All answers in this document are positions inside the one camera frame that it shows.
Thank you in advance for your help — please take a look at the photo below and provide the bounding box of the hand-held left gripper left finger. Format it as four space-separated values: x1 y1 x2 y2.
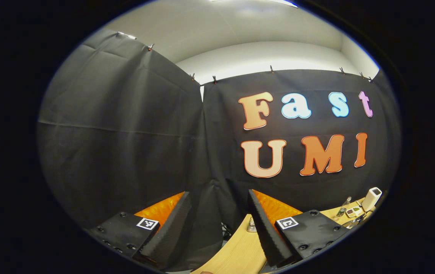
87 191 194 266

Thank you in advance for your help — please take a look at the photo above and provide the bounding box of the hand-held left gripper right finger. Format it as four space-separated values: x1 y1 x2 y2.
247 188 351 268

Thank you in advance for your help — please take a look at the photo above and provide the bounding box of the clear plastic water bottle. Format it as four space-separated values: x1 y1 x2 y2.
336 196 352 217

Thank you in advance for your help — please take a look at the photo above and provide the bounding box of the black backdrop cloth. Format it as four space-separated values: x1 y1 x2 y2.
37 29 403 272

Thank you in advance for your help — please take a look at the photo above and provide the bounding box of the white appliance box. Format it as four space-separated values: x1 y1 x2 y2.
361 187 382 212

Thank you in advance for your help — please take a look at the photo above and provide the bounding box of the row of cloth clips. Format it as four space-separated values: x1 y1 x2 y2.
147 43 374 84

